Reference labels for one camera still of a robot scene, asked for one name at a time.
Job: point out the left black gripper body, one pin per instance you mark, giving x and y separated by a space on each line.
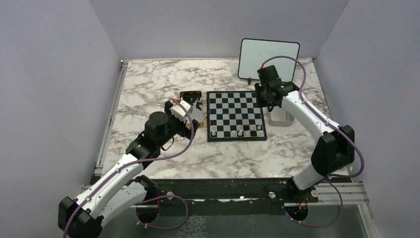
176 126

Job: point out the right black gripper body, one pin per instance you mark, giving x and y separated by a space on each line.
262 98

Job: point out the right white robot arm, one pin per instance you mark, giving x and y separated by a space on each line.
333 150

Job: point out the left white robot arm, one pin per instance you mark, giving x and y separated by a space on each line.
115 177

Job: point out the black chess pieces pile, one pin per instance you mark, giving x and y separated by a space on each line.
194 98

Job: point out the lilac tin tray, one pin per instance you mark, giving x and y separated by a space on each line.
280 117

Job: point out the yellow tin tray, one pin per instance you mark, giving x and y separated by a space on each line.
197 115

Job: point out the black white chessboard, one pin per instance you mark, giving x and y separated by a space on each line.
227 109

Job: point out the small whiteboard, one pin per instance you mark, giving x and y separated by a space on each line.
255 52

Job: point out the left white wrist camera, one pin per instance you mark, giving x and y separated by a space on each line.
180 110

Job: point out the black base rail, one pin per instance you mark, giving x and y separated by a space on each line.
214 197

